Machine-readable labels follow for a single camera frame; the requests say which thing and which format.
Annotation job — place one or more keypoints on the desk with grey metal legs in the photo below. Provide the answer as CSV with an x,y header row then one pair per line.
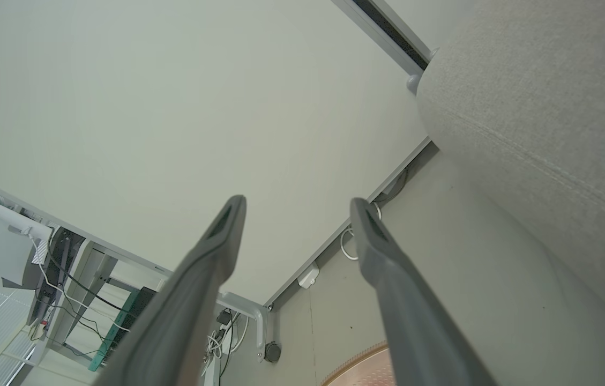
x,y
90,279

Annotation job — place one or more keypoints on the grey fabric sofa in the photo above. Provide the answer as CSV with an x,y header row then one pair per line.
x,y
549,107

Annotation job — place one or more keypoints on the black computer tower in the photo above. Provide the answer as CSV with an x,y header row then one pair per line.
x,y
139,305

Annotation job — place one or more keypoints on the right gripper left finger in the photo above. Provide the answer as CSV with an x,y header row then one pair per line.
x,y
189,300

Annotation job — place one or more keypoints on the large white partition panel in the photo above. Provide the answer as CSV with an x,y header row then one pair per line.
x,y
173,107

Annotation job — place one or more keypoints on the small white adapter box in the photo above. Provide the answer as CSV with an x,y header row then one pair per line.
x,y
308,277

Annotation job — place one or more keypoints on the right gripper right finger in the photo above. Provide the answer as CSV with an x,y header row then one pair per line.
x,y
409,321

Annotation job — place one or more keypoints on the black caster wheel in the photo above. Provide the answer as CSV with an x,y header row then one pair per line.
x,y
273,352

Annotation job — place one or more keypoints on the cream perforated laundry basket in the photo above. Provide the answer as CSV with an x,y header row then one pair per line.
x,y
361,372

